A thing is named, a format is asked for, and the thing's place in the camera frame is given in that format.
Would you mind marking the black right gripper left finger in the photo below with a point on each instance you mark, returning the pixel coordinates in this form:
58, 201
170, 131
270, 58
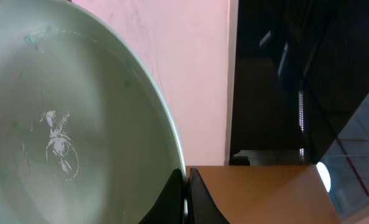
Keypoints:
169, 206

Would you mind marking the pale green plate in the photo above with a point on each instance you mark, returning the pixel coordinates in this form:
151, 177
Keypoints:
85, 134

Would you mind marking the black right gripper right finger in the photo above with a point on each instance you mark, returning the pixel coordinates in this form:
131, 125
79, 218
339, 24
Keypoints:
202, 208

